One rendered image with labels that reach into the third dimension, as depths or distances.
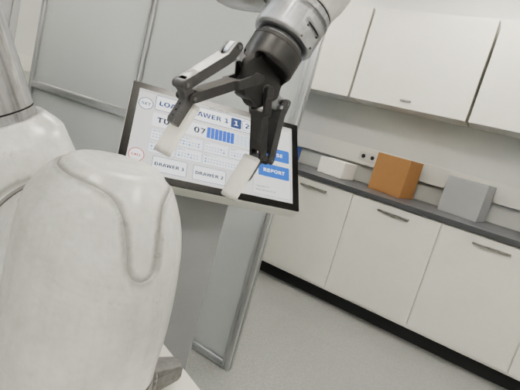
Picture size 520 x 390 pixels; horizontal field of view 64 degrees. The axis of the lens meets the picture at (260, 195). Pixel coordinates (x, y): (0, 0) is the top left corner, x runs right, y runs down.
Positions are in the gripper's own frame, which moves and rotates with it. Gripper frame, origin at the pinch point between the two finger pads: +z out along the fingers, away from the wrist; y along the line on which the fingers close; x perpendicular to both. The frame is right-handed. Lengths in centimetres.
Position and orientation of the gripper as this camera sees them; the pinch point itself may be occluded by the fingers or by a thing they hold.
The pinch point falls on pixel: (202, 169)
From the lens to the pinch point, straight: 56.0
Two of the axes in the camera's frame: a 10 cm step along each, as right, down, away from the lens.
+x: -6.8, -3.3, 6.6
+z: -5.1, 8.5, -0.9
